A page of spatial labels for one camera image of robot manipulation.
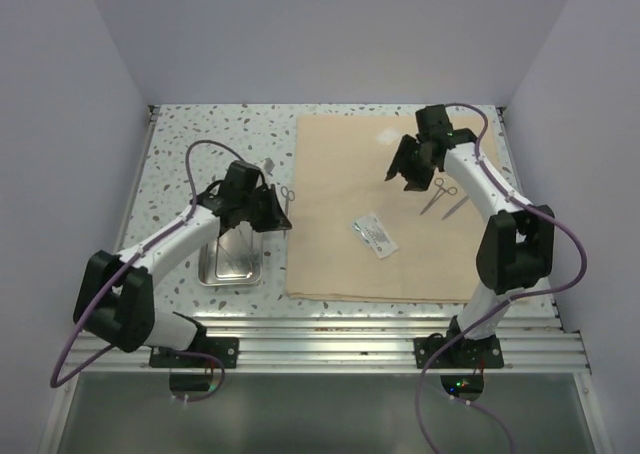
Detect white gauze pad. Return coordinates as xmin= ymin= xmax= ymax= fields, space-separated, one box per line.
xmin=263 ymin=158 xmax=275 ymax=176
xmin=377 ymin=128 xmax=401 ymax=145

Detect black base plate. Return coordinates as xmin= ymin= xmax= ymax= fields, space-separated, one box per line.
xmin=149 ymin=337 xmax=240 ymax=369
xmin=413 ymin=334 xmax=505 ymax=369

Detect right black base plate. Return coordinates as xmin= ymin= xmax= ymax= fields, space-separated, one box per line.
xmin=413 ymin=334 xmax=505 ymax=369

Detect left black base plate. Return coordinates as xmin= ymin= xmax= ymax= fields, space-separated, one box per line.
xmin=149 ymin=337 xmax=240 ymax=369

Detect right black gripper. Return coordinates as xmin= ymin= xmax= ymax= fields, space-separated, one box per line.
xmin=385 ymin=135 xmax=436 ymax=193

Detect steel hemostat forceps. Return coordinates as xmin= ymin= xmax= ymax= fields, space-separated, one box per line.
xmin=420 ymin=177 xmax=458 ymax=216

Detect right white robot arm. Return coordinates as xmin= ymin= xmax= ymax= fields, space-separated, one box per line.
xmin=386 ymin=129 xmax=554 ymax=368

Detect white blue sachet packet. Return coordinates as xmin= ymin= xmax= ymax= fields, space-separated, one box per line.
xmin=351 ymin=212 xmax=398 ymax=260

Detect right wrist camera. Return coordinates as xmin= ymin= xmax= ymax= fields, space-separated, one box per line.
xmin=415 ymin=104 xmax=453 ymax=136

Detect steel tweezers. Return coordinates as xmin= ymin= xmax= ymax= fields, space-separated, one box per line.
xmin=216 ymin=244 xmax=253 ymax=276
xmin=238 ymin=224 xmax=257 ymax=271

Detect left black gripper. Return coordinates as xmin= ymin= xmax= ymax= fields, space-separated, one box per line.
xmin=241 ymin=183 xmax=292 ymax=233

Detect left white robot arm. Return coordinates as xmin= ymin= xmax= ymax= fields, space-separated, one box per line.
xmin=73 ymin=184 xmax=292 ymax=367

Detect stainless steel tray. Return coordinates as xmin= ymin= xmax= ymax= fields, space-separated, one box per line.
xmin=197 ymin=195 xmax=262 ymax=288

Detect beige cloth drape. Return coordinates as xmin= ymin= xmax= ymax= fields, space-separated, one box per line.
xmin=286 ymin=115 xmax=485 ymax=303

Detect small steel scissors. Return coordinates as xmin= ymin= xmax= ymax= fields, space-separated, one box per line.
xmin=280 ymin=185 xmax=296 ymax=217

